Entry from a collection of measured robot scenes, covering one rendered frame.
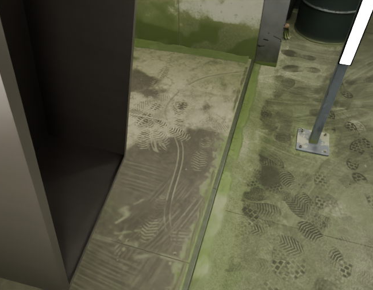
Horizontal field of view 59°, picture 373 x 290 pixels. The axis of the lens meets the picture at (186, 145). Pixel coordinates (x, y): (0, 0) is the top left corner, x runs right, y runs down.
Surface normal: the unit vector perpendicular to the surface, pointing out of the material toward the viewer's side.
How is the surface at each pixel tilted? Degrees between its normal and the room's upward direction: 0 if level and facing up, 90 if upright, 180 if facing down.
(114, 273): 0
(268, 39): 90
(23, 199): 91
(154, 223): 0
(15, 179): 91
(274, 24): 90
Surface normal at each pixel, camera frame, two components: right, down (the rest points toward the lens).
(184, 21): -0.29, 0.70
